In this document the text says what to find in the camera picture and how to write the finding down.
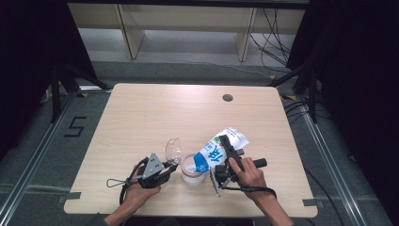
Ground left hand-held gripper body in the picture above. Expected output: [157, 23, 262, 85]
[137, 153, 172, 189]

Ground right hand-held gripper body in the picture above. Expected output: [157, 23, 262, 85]
[209, 157, 268, 198]

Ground clear jar lid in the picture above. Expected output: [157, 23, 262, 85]
[165, 137, 184, 166]

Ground blue and white pouch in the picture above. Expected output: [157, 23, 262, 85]
[193, 126, 250, 174]

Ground clear glass jar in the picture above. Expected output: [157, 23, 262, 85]
[180, 153, 208, 187]

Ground person's right hand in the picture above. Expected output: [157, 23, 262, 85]
[228, 156, 278, 202]

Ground person's left hand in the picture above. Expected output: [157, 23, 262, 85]
[123, 183, 162, 212]

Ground grey tape strip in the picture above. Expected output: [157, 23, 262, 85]
[57, 191, 82, 204]
[302, 198, 324, 208]

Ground black metal stand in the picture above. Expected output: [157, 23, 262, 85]
[50, 62, 113, 124]
[266, 62, 318, 124]

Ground light wooden shelf unit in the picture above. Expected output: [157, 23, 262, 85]
[68, 3, 306, 62]

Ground dark curtain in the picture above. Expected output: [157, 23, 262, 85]
[286, 0, 399, 218]
[0, 0, 97, 159]

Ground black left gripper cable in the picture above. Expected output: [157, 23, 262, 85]
[119, 156, 149, 206]

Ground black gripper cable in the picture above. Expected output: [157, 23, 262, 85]
[225, 186, 279, 200]
[119, 156, 149, 206]

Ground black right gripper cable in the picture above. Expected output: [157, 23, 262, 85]
[225, 186, 279, 200]

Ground thin black strap loop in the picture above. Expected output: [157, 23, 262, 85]
[105, 177, 134, 189]

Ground black cables under stand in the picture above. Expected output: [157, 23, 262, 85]
[282, 99, 331, 125]

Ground thin white floor cable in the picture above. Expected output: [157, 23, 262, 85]
[147, 34, 275, 80]

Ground black floor cable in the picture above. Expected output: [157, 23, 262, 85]
[303, 167, 346, 226]

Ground aluminium floor rail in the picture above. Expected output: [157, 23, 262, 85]
[299, 103, 369, 226]
[0, 91, 78, 222]

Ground bundle of black cables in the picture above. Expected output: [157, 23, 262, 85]
[249, 8, 294, 68]

